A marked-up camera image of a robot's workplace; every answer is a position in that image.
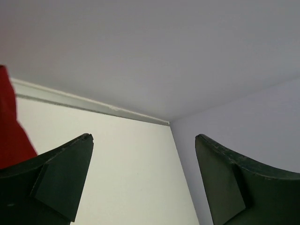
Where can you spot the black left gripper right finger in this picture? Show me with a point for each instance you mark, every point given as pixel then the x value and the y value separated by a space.
pixel 243 191

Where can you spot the dark red t shirt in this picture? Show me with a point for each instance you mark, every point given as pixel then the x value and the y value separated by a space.
pixel 15 146

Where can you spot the white table edge rail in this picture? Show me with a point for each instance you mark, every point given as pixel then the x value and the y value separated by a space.
pixel 39 93

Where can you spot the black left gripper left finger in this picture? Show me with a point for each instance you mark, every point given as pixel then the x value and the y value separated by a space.
pixel 46 189

